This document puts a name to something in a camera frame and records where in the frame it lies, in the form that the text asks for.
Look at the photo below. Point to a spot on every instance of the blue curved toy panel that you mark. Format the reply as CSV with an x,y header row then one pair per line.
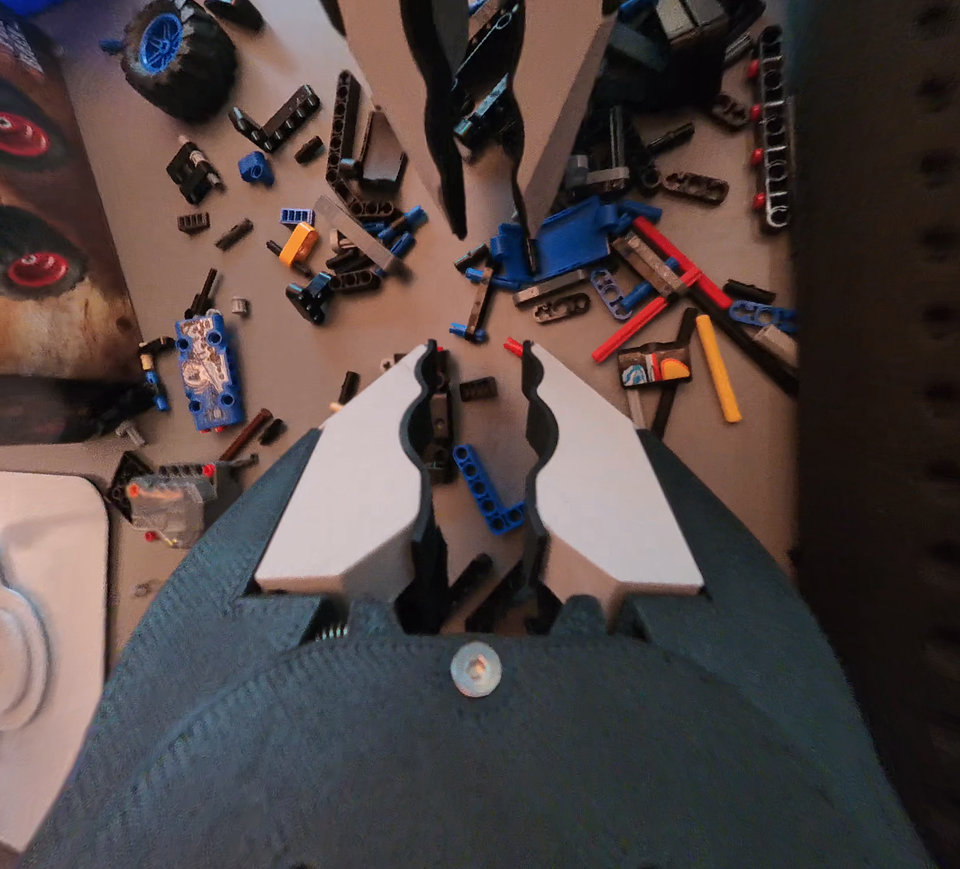
x,y
578,239

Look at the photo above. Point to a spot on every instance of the red toy axle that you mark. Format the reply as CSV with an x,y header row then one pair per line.
x,y
645,329

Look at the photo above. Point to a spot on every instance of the blue L-shaped toy beam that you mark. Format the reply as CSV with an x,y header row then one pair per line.
x,y
483,487

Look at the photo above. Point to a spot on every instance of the blue angled toy piece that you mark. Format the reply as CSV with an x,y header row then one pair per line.
x,y
257,170

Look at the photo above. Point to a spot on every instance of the black tile with colourful print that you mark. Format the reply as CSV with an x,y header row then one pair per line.
x,y
656,367

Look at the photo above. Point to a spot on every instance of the toy truck set box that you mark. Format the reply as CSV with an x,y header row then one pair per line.
x,y
53,254

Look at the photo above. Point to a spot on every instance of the small orange toy piece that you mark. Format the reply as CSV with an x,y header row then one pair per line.
x,y
299,244

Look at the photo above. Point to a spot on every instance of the white document stand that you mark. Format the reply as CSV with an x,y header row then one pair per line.
x,y
45,629

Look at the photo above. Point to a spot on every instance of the blue printed toy panel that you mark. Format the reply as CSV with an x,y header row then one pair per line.
x,y
207,370

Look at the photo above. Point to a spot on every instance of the black toy connector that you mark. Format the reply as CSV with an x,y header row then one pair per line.
x,y
192,169

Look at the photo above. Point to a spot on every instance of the grey toy motor block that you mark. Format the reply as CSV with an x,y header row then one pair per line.
x,y
180,502

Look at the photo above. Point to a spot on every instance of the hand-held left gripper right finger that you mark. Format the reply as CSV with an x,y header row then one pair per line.
x,y
615,509

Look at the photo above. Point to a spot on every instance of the grey desk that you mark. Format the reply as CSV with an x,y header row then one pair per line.
x,y
750,479

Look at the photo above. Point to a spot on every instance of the black beam with red pins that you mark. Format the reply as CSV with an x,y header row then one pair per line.
x,y
771,127

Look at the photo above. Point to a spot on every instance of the black angled toy beam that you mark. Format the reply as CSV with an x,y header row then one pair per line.
x,y
278,119

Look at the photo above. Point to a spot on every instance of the black tire blue rim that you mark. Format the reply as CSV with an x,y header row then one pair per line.
x,y
177,55

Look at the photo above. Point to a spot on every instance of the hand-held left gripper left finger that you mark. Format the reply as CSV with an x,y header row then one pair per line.
x,y
345,509

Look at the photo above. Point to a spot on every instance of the black dotted mat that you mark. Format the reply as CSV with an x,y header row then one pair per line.
x,y
885,359

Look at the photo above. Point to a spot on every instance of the pile of toy building pieces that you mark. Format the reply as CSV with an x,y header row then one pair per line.
x,y
645,134

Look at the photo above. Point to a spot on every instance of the yellow toy axle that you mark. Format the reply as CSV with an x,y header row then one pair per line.
x,y
719,370

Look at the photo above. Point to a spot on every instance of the black square toy tile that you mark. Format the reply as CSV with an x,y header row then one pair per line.
x,y
128,472

